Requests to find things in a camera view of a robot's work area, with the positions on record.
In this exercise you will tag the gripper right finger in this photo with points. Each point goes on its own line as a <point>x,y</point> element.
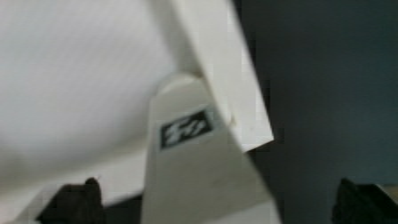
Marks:
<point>367,203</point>

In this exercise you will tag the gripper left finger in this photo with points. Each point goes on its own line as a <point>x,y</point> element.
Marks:
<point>75,207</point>

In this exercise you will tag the white desk leg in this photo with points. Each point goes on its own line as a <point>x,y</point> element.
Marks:
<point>203,188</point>

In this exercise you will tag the white desk top tray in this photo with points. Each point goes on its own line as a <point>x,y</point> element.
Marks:
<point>91,51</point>

